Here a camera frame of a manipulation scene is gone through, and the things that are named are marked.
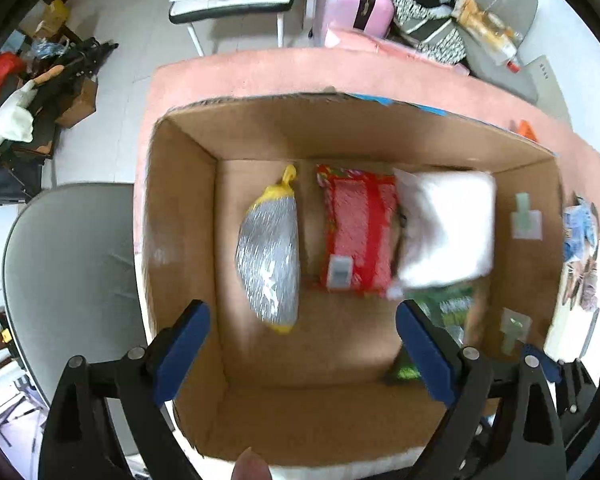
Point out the silver and yellow bag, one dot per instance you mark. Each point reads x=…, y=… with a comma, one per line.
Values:
x=270, y=250

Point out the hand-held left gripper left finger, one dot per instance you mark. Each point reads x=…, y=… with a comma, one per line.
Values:
x=180, y=360

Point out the clear bag of bread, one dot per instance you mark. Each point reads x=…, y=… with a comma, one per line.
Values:
x=485, y=25

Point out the person's left hand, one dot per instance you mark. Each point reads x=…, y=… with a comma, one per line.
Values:
x=251, y=466

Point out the white cloth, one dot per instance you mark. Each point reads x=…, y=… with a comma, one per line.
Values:
x=10, y=120

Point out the green packet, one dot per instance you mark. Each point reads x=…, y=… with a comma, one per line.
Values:
x=450, y=305

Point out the black tripod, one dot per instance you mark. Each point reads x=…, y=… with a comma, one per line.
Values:
x=75, y=62

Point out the red patterned packet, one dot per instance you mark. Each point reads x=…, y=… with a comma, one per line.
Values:
x=360, y=230

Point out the white soft pack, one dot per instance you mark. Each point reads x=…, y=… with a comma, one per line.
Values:
x=450, y=230

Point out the small brown cardboard box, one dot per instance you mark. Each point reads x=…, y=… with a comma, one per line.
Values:
x=80, y=102

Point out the black and white patterned bag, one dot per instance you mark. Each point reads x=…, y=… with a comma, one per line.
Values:
x=425, y=15

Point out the blue patterned packet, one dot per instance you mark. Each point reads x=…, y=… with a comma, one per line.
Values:
x=577, y=230

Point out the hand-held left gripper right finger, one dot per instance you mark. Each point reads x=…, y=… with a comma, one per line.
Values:
x=430, y=360

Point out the pink suitcase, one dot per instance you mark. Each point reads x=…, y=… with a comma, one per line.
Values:
x=340, y=5

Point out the orange small object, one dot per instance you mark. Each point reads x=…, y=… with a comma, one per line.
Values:
x=526, y=130

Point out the pink blanket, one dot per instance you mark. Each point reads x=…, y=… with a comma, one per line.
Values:
x=260, y=72

